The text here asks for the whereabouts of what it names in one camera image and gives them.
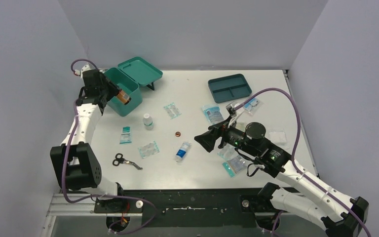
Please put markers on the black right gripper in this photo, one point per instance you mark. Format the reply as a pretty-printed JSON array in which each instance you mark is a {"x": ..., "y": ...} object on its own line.
[{"x": 208, "y": 139}]

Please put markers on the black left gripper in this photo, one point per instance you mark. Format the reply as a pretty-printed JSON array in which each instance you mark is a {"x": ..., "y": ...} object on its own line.
[{"x": 105, "y": 90}]

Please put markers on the orange pill bottle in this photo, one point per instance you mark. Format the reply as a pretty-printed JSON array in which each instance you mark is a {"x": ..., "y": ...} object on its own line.
[{"x": 123, "y": 97}]

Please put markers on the blue cotton swab bag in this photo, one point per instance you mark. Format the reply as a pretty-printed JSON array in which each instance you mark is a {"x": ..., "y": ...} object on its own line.
[{"x": 212, "y": 113}]

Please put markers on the small white plastic bottle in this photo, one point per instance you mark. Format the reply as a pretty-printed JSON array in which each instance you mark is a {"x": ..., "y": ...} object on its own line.
[{"x": 148, "y": 121}]

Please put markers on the blue packet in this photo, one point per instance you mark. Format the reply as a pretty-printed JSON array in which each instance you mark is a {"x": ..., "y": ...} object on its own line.
[{"x": 252, "y": 106}]

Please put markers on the yellowish gauze pack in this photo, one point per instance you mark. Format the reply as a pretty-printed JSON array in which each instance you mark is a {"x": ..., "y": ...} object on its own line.
[{"x": 240, "y": 125}]

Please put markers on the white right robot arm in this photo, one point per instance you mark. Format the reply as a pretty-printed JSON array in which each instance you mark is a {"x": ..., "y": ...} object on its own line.
[{"x": 339, "y": 215}]

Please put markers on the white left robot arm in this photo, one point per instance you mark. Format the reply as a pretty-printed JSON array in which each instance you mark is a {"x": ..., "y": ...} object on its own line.
[{"x": 75, "y": 164}]

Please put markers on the teal medicine kit box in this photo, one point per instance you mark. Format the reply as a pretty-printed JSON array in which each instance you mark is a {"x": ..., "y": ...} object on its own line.
[{"x": 131, "y": 75}]

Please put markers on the bandage strip pack right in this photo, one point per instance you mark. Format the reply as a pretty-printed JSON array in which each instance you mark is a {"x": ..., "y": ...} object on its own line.
[{"x": 227, "y": 152}]

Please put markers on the blue white bandage roll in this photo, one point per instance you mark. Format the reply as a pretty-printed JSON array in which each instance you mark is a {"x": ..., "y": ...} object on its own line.
[{"x": 182, "y": 151}]

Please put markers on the clear bag teal edge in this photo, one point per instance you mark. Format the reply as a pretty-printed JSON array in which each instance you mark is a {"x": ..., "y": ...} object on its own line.
[{"x": 234, "y": 165}]

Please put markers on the teal medical gauze packet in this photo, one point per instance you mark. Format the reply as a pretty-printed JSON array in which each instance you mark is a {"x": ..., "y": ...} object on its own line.
[{"x": 126, "y": 136}]

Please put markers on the bandage strip pack upper centre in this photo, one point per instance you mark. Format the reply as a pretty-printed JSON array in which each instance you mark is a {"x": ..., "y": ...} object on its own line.
[{"x": 172, "y": 110}]

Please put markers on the dark teal divided tray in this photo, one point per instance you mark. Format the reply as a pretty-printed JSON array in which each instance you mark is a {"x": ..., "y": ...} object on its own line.
[{"x": 229, "y": 88}]

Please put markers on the bandage strip pack near scissors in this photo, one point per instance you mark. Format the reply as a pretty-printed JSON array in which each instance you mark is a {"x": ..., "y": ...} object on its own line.
[{"x": 148, "y": 150}]

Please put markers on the white gauze pad pack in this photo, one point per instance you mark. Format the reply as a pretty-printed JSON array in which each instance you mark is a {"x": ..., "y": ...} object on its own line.
[{"x": 278, "y": 136}]

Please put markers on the black handled bandage scissors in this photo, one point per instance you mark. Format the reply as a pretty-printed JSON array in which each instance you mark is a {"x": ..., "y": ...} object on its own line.
[{"x": 119, "y": 159}]

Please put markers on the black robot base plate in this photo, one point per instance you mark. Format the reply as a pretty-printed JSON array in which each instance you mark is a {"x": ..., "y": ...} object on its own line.
[{"x": 193, "y": 208}]

